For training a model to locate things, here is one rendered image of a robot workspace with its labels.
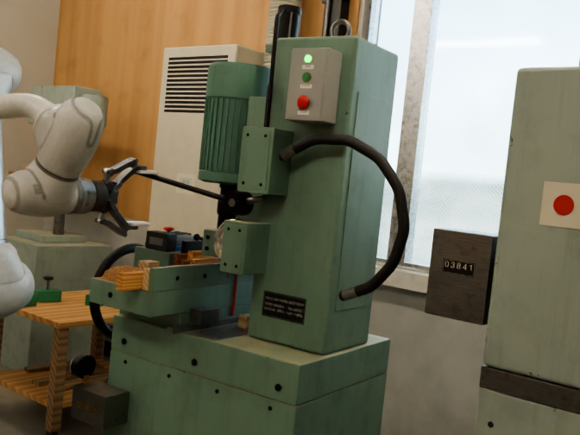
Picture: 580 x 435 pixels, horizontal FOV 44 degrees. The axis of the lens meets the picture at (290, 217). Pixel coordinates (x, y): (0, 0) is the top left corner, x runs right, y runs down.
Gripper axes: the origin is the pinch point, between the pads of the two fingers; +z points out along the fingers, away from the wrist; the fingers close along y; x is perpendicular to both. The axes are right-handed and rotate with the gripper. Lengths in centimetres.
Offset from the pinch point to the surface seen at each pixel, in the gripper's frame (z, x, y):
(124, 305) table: -16.5, -14.3, -23.7
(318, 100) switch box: -3, -49, 31
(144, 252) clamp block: 6.5, 4.5, -15.9
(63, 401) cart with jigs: 58, 89, -101
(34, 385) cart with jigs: 62, 114, -103
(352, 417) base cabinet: 19, -61, -42
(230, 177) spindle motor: 7.2, -20.7, 9.5
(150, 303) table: -16.4, -22.3, -20.9
